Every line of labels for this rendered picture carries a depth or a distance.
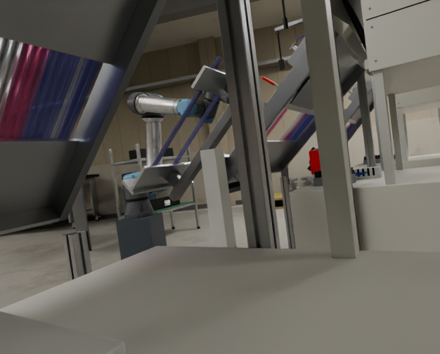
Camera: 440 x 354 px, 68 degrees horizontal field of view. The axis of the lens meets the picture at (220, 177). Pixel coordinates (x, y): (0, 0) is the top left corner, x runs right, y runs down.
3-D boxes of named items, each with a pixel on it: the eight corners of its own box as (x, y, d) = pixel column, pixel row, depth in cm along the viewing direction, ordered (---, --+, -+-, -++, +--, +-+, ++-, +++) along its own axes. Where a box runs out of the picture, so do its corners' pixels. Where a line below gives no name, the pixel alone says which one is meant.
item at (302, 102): (280, 112, 127) (271, 104, 129) (322, 120, 183) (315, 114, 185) (338, 34, 114) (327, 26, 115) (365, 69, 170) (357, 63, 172)
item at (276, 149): (225, 178, 143) (220, 173, 144) (279, 167, 199) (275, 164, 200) (249, 143, 135) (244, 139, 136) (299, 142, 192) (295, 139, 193)
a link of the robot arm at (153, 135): (137, 194, 179) (133, 93, 173) (157, 190, 191) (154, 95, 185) (152, 196, 172) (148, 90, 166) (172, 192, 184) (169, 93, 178)
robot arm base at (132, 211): (119, 220, 165) (117, 201, 165) (133, 215, 180) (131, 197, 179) (147, 217, 162) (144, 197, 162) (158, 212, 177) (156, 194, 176)
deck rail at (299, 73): (225, 184, 141) (216, 174, 143) (228, 183, 143) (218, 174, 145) (337, 32, 112) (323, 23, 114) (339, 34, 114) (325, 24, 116)
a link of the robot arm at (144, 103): (117, 89, 164) (190, 94, 136) (134, 91, 172) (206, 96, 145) (116, 112, 166) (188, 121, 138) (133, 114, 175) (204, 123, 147)
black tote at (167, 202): (148, 212, 362) (147, 202, 362) (137, 213, 371) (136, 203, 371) (180, 204, 411) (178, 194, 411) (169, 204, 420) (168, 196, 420)
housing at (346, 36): (333, 46, 115) (303, 25, 120) (356, 71, 157) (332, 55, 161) (349, 24, 112) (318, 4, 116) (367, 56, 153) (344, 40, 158)
